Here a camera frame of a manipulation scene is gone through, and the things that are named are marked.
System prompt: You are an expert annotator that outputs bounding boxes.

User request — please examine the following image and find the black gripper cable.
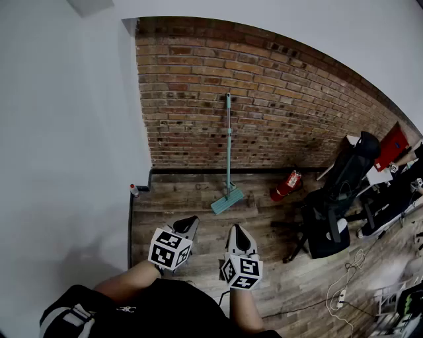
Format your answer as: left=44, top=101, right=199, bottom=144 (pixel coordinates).
left=217, top=289, right=233, bottom=308

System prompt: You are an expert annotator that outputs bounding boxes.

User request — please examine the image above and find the person's black shirt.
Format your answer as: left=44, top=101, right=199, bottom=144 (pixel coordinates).
left=39, top=277, right=282, bottom=338

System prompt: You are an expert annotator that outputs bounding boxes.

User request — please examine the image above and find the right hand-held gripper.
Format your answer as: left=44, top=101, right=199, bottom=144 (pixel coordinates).
left=219, top=224, right=264, bottom=292

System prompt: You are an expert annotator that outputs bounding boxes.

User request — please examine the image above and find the red box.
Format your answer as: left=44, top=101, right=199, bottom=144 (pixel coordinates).
left=373, top=121, right=410, bottom=173

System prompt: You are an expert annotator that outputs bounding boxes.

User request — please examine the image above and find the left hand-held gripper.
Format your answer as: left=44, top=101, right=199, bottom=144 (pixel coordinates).
left=147, top=215, right=200, bottom=273

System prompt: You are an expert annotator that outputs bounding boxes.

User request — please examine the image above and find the person's right forearm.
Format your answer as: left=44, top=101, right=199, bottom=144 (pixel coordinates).
left=228, top=286, right=266, bottom=334

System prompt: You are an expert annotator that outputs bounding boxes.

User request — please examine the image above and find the person's left forearm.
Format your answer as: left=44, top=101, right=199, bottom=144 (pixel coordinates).
left=93, top=259, right=163, bottom=303

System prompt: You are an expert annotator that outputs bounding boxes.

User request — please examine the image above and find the black mesh office chair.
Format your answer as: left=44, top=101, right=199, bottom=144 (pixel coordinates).
left=282, top=131, right=382, bottom=264

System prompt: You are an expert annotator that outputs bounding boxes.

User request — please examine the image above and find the metal frame rack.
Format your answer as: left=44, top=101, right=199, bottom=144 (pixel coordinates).
left=369, top=276, right=423, bottom=338

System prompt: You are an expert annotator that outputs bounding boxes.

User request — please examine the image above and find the red fire extinguisher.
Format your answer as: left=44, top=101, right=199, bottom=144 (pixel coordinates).
left=269, top=169, right=303, bottom=203

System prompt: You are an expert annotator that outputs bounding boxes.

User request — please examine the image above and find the white desk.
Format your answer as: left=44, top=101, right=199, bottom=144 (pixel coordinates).
left=316, top=134, right=395, bottom=193

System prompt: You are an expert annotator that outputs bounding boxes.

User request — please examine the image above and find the black floor cable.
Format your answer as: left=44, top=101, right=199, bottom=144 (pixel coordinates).
left=260, top=296, right=378, bottom=320

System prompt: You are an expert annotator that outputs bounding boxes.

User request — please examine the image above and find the white power strip with cable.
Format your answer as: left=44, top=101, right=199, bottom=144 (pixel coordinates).
left=325, top=248, right=367, bottom=338

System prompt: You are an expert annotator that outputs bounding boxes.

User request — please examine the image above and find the teal mop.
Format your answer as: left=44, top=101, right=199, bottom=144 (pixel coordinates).
left=210, top=92, right=245, bottom=216

